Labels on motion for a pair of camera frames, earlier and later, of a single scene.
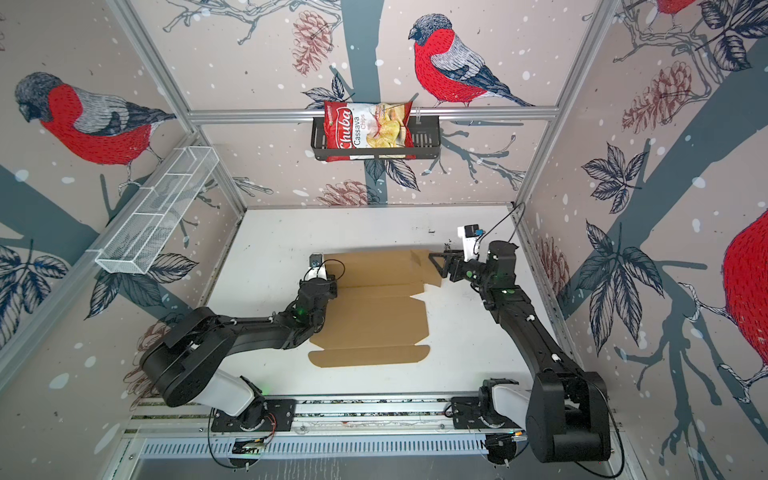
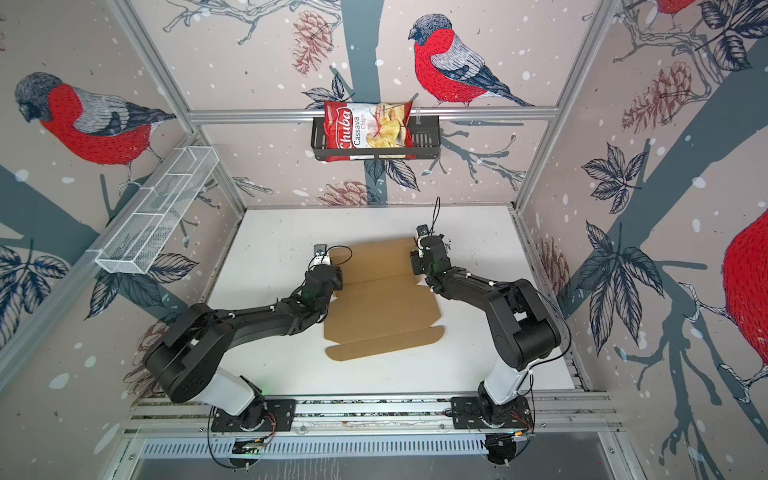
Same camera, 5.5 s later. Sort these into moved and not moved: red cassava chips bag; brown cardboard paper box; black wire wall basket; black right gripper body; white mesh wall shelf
Moved: brown cardboard paper box; black right gripper body
Not moved: red cassava chips bag; white mesh wall shelf; black wire wall basket
